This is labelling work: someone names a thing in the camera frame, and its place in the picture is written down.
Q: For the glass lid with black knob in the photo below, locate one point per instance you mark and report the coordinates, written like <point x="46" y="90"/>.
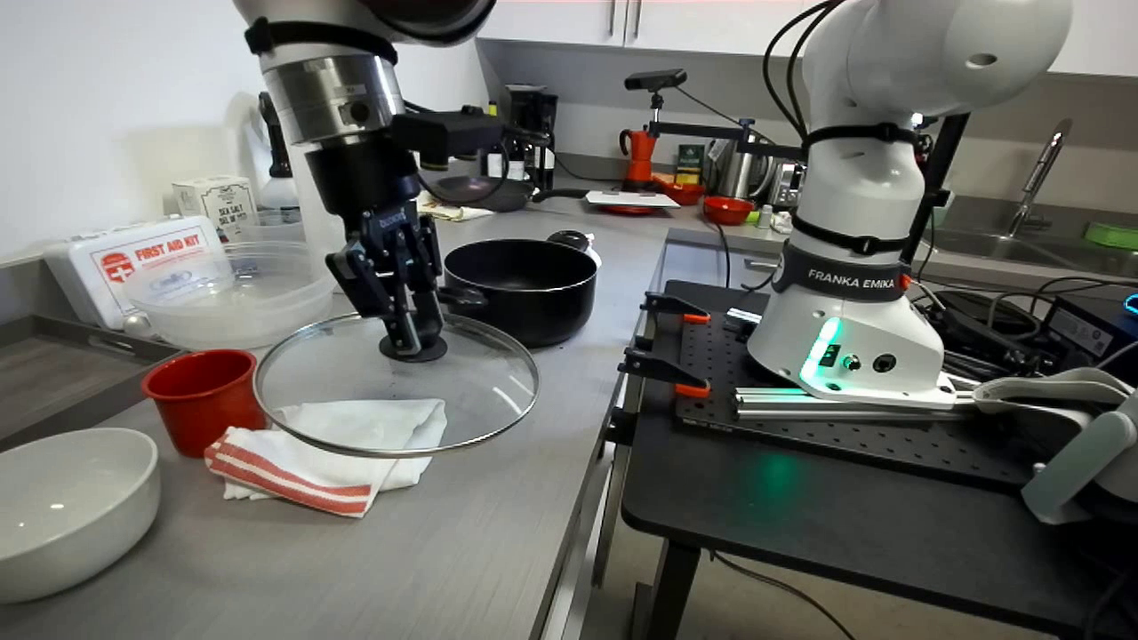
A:
<point x="484" y="384"/>

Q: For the white first aid kit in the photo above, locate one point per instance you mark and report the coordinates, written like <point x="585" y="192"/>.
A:
<point x="117" y="269"/>

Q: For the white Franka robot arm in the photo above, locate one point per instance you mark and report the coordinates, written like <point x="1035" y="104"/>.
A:
<point x="858" y="177"/>

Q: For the yellow patterned cloth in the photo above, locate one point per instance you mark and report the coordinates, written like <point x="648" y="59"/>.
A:
<point x="468" y="212"/>

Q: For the black coffee machine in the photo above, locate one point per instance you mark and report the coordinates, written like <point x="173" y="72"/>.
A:
<point x="536" y="137"/>

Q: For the red pitcher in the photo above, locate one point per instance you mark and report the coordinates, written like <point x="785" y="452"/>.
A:
<point x="641" y="161"/>

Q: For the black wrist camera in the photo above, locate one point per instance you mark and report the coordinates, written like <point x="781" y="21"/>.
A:
<point x="455" y="133"/>

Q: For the red cup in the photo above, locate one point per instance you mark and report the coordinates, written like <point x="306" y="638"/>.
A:
<point x="200" y="408"/>

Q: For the white label strip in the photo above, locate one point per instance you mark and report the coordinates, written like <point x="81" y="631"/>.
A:
<point x="743" y="318"/>

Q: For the small white box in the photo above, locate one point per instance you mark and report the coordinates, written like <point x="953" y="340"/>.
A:
<point x="216" y="202"/>

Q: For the black camera on stand arm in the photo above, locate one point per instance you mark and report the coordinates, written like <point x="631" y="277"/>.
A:
<point x="654" y="78"/>

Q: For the silver aluminium rail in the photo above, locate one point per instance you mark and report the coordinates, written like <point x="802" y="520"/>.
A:
<point x="830" y="400"/>

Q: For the clear plastic container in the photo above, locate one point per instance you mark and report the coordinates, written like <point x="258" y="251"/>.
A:
<point x="224" y="306"/>

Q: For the red bowl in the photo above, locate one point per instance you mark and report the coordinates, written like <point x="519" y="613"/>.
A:
<point x="683" y="190"/>
<point x="728" y="212"/>

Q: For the steel faucet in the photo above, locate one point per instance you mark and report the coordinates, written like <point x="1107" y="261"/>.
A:
<point x="1035" y="177"/>

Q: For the steel sink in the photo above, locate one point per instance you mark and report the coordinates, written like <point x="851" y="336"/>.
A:
<point x="1007" y="246"/>

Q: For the black electronics box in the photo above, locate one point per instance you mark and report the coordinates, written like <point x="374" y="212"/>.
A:
<point x="1086" y="333"/>

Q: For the red striped white towel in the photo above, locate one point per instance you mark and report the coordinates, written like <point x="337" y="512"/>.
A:
<point x="273" y="474"/>

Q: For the black cooking pot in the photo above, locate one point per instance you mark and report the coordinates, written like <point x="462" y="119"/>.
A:
<point x="536" y="304"/>

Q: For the black table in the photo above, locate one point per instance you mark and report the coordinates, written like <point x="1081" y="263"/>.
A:
<point x="830" y="533"/>

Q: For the dark frying pan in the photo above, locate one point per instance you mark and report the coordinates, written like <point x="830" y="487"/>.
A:
<point x="492" y="192"/>

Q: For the spray bottle with black trigger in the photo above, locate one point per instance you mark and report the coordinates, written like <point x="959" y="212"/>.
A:
<point x="277" y="199"/>

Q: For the white plate with red food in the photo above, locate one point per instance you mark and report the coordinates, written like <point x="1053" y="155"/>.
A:
<point x="628" y="199"/>

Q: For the green sponge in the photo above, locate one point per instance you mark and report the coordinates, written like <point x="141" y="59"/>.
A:
<point x="1115" y="237"/>

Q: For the white wall cabinet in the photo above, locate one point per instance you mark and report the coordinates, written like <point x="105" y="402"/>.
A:
<point x="714" y="21"/>

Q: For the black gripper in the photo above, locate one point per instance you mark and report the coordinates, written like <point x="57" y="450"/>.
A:
<point x="361" y="181"/>

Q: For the steel kettle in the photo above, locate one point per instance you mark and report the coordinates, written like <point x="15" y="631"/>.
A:
<point x="742" y="170"/>

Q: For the black perforated mounting board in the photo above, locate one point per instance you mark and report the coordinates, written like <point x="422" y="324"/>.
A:
<point x="901" y="437"/>

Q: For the white bowl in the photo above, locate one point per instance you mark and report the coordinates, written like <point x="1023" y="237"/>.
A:
<point x="73" y="509"/>

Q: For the white paper towel roll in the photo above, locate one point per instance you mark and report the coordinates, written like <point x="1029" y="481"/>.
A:
<point x="309" y="241"/>

